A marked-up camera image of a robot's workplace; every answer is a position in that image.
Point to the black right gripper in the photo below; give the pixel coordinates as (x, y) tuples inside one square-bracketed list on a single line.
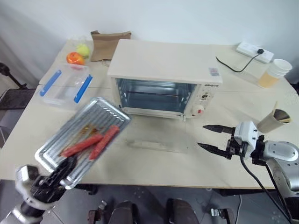
[(236, 148)]

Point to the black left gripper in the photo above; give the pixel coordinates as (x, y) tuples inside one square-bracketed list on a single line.
[(46, 186)]

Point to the ribbed silver baking tray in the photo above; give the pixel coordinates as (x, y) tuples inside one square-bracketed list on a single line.
[(100, 112)]

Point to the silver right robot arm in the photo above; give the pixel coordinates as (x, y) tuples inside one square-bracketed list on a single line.
[(282, 151)]

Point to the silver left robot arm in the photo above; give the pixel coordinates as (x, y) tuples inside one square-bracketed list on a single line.
[(16, 215)]

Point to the long red sausage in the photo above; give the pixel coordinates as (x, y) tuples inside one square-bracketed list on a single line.
[(81, 145), (105, 141)]

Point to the glass toaster oven door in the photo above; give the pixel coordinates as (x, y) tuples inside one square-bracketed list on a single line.
[(161, 140)]

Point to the cream white toaster oven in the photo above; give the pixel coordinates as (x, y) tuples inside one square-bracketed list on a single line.
[(163, 58)]

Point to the brown paper cup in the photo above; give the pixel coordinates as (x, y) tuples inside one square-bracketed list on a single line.
[(271, 122)]

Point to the wooden stick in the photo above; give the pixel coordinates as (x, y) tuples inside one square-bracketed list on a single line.
[(275, 107)]

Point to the dark rounded shape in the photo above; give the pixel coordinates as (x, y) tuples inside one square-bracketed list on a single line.
[(181, 212), (126, 213)]

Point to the clear box with blue clips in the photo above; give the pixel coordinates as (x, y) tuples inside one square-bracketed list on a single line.
[(66, 85)]

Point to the black chair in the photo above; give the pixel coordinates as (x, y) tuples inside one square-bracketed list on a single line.
[(14, 98)]

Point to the white power strip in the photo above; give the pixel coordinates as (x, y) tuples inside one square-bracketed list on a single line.
[(251, 50)]

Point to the orange red fruit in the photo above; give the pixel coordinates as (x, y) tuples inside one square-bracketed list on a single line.
[(75, 58)]

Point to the yellow green fruit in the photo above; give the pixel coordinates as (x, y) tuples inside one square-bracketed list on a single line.
[(83, 50)]

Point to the brown paper bag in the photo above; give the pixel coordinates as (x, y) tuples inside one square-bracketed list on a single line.
[(104, 45)]

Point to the clear plastic fruit bag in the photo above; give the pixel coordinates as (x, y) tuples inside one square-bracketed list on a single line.
[(90, 42)]

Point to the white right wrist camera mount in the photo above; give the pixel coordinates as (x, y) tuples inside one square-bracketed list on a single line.
[(246, 135)]

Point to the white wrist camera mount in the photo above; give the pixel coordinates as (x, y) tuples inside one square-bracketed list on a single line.
[(23, 173), (246, 135)]

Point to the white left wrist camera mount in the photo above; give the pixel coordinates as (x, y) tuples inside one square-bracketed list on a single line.
[(23, 173)]

